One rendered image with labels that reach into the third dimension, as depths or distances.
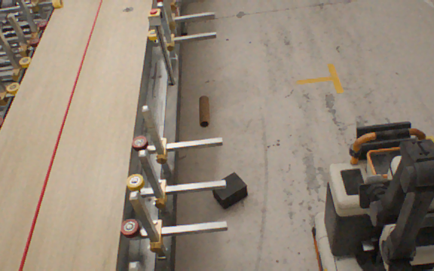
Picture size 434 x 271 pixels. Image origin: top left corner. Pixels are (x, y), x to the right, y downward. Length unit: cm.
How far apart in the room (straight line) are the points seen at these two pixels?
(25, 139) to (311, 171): 188
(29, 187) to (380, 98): 268
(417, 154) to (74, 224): 146
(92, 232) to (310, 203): 154
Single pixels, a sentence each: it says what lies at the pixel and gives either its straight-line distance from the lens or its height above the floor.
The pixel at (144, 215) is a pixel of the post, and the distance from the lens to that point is 172.
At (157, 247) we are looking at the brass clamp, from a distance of 187.
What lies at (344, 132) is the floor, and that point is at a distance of 337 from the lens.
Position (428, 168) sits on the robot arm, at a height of 163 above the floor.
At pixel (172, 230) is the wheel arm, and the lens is 190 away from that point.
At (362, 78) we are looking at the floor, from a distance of 386.
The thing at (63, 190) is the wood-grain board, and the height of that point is 90.
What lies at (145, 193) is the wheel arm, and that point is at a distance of 210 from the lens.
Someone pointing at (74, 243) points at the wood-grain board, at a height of 90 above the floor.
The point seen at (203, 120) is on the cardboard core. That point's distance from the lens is 342.
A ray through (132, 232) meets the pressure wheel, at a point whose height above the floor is 91.
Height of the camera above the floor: 243
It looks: 46 degrees down
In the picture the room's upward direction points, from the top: 11 degrees counter-clockwise
